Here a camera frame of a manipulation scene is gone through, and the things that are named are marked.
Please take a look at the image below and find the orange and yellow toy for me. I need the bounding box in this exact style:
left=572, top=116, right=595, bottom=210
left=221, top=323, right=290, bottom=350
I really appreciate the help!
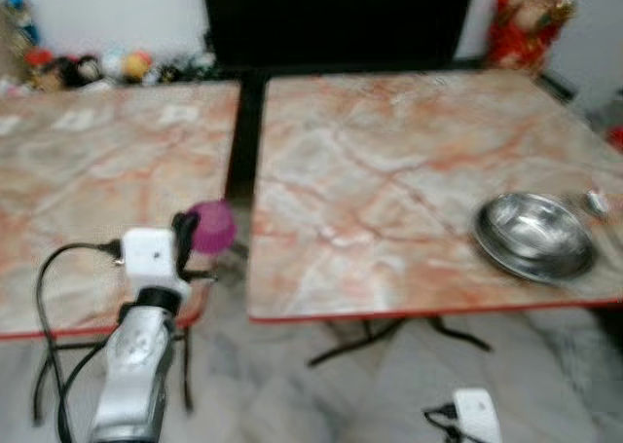
left=122, top=49, right=155, bottom=82

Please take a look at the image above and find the small red toy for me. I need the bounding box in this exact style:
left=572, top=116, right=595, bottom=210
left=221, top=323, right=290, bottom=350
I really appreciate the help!
left=24, top=46, right=57, bottom=92

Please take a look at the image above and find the stainless steel bowl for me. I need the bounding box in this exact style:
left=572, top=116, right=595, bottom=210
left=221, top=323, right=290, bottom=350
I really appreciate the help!
left=472, top=192, right=598, bottom=283

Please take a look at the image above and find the small white toy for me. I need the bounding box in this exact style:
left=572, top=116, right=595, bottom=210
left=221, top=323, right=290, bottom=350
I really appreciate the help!
left=100, top=52, right=126, bottom=82

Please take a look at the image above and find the marble pattern folding table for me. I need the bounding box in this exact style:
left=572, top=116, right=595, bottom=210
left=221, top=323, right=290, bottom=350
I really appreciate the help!
left=0, top=81, right=242, bottom=425
left=246, top=70, right=623, bottom=368

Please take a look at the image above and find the stainless steel spoon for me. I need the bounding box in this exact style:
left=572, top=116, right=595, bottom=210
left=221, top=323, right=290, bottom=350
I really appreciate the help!
left=581, top=190, right=623, bottom=269

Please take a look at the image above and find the black haired doll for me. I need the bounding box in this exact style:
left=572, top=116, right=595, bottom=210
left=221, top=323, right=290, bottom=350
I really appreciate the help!
left=60, top=54, right=106, bottom=89

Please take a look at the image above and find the pink plastic cup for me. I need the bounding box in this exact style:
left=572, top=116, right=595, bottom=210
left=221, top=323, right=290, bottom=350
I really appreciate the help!
left=190, top=199, right=238, bottom=257

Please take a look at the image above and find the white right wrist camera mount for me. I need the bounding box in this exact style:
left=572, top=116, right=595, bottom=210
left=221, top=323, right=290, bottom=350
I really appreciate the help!
left=453, top=388, right=504, bottom=443

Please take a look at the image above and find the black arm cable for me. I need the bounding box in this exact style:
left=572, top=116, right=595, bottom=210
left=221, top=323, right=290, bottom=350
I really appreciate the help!
left=423, top=404, right=458, bottom=443
left=34, top=240, right=126, bottom=443

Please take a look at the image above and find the red and gold figurine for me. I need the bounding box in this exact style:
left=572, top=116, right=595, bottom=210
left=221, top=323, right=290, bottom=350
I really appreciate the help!
left=484, top=0, right=575, bottom=74

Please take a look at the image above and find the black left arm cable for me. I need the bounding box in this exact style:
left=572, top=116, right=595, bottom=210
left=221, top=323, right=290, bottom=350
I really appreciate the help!
left=34, top=240, right=126, bottom=443

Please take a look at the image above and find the colourful ornament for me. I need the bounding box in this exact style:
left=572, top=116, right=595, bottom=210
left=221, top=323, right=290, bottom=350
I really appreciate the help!
left=0, top=0, right=40, bottom=84

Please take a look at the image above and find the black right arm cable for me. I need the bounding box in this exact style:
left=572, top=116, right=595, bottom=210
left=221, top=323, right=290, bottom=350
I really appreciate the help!
left=423, top=404, right=458, bottom=443

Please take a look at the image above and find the red and grey container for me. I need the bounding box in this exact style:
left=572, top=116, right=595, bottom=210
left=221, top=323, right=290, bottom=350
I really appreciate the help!
left=604, top=92, right=623, bottom=152

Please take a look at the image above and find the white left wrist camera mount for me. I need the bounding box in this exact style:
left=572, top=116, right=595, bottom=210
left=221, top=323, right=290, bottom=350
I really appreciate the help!
left=122, top=227, right=194, bottom=303

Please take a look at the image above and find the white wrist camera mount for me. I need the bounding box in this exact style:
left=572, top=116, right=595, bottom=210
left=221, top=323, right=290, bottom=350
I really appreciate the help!
left=122, top=227, right=194, bottom=303
left=453, top=388, right=504, bottom=443

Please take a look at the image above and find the dark green decoration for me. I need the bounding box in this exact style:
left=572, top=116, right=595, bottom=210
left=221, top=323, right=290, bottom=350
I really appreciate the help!
left=156, top=52, right=217, bottom=82

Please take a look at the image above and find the black television screen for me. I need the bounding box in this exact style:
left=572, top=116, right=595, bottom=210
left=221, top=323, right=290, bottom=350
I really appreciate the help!
left=201, top=0, right=480, bottom=71

